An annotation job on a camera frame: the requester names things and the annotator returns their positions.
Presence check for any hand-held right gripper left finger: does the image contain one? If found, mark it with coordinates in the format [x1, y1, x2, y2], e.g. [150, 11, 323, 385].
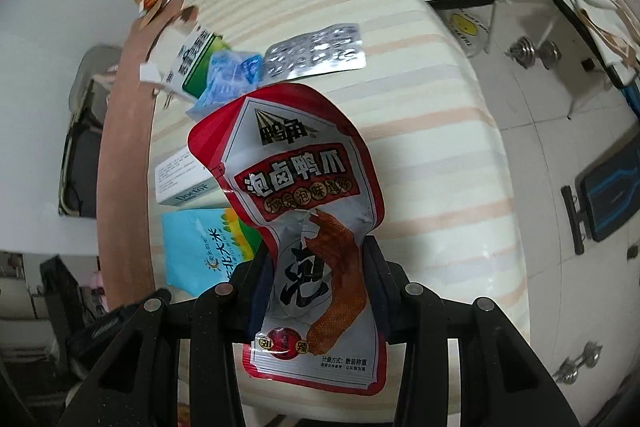
[56, 243, 281, 427]

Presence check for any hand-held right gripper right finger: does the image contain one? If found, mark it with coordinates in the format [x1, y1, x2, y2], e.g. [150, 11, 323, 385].
[361, 234, 582, 427]

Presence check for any red and white snack packet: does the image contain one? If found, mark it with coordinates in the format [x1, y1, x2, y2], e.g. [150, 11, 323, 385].
[187, 82, 387, 396]

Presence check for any light blue rice bag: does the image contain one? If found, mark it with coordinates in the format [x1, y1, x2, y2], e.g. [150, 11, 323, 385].
[160, 208, 265, 297]

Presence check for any white and teal medicine box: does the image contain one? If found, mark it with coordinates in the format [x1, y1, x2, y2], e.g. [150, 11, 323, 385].
[154, 146, 221, 208]

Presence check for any striped tablecloth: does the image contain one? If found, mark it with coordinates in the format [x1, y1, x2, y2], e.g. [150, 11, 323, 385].
[147, 0, 532, 427]

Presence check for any blue plastic wrapper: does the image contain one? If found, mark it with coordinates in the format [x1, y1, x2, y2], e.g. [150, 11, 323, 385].
[186, 52, 264, 120]

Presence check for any silver dumbbell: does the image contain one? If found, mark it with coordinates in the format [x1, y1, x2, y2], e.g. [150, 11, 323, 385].
[505, 36, 565, 70]
[552, 341, 606, 389]

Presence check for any black and blue exercise bench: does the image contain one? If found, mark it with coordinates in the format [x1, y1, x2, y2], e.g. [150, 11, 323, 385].
[560, 156, 640, 257]

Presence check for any grey chair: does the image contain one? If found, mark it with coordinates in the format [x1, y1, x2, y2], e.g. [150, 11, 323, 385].
[58, 44, 123, 219]

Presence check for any green and white medicine box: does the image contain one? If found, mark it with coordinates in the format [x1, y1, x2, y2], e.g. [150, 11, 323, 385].
[161, 25, 225, 104]

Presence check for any silver pill blister pack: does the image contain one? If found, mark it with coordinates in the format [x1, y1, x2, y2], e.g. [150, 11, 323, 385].
[263, 23, 367, 80]

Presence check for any yellow round floor sticker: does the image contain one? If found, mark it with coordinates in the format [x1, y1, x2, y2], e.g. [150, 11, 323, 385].
[448, 9, 482, 56]

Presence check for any cream cloth on bench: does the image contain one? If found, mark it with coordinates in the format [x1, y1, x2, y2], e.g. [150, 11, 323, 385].
[570, 0, 640, 80]

